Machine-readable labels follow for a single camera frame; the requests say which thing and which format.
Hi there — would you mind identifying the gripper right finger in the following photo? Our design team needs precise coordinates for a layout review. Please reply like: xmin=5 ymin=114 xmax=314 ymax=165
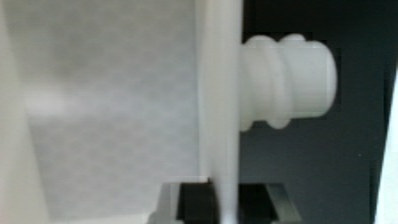
xmin=238 ymin=183 xmax=302 ymax=224

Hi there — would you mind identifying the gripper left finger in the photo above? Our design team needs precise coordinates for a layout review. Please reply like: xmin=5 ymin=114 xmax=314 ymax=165
xmin=147 ymin=182 xmax=213 ymax=224

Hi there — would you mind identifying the white cabinet body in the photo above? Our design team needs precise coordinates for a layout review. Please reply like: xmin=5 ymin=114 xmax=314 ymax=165
xmin=0 ymin=0 xmax=337 ymax=224

